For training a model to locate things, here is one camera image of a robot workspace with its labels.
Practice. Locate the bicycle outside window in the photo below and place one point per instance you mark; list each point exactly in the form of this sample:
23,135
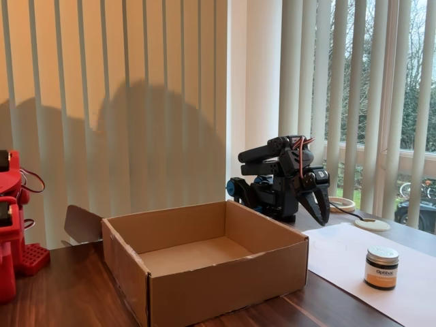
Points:
405,189

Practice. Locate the masking tape roll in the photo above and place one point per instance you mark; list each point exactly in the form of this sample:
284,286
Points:
344,203

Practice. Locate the white paper sheet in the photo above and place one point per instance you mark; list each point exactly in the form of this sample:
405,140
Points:
340,259

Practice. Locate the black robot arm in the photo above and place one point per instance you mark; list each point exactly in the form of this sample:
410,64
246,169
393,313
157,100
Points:
269,168

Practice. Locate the red leader robot arm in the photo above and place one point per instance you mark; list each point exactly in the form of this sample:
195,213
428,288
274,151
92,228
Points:
10,238

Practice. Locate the dark car outside window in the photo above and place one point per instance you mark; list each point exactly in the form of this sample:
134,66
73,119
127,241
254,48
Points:
402,211

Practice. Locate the open cardboard box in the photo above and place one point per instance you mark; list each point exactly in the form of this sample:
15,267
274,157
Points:
221,289

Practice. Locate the white jar with silver lid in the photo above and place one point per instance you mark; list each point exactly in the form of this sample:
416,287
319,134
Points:
381,272

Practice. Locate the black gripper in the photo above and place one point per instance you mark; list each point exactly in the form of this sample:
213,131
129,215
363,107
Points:
313,198

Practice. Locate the white vertical blinds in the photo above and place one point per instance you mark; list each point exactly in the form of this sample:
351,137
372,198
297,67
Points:
112,68
289,68

